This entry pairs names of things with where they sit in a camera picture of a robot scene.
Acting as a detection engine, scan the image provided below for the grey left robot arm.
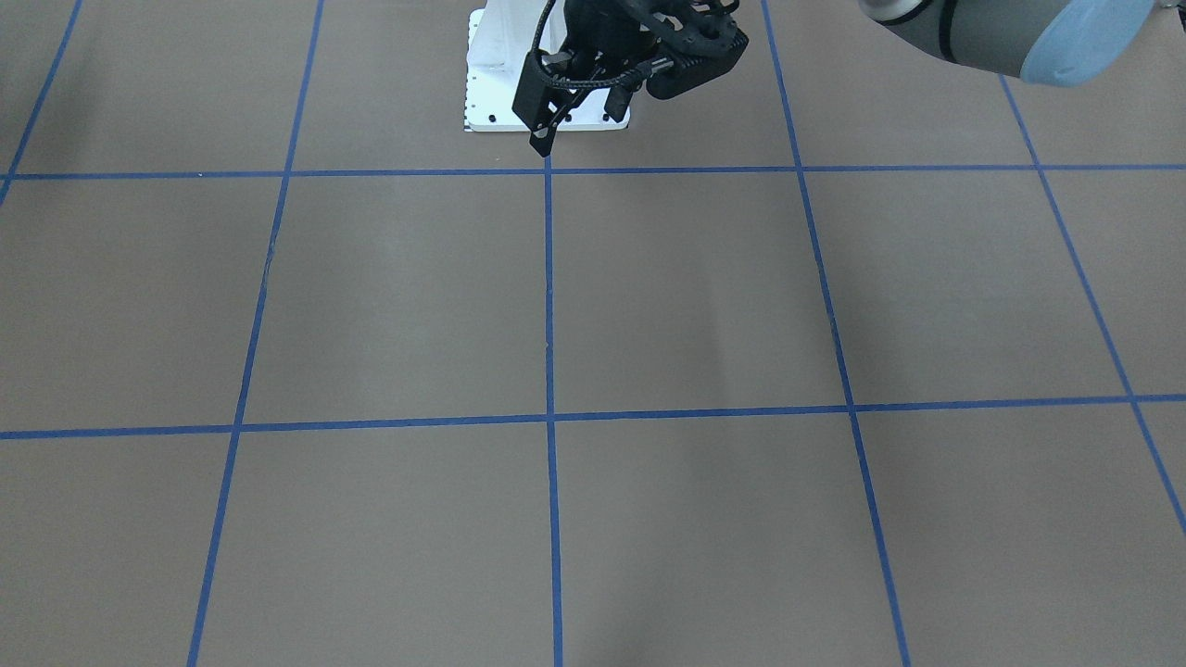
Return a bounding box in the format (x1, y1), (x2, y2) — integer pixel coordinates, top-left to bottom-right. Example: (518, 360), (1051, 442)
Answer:
(859, 1), (1155, 88)

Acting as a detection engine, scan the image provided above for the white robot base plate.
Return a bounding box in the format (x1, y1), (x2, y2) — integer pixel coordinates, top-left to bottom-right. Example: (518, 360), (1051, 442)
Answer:
(463, 1), (631, 132)

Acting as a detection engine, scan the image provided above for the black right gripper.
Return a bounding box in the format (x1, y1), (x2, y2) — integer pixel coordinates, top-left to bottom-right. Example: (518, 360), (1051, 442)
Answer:
(511, 1), (750, 157)

